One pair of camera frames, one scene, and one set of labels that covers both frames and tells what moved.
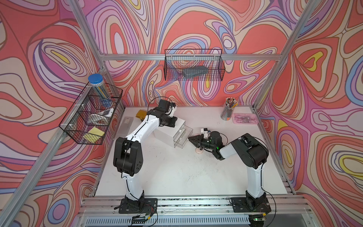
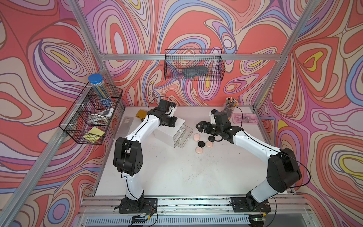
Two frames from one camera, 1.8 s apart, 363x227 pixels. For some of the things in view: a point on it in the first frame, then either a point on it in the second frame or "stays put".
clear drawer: x=181 y=139 stays put
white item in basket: x=107 y=113 stays put
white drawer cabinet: x=167 y=134 stays put
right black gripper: x=197 y=142 to x=202 y=123
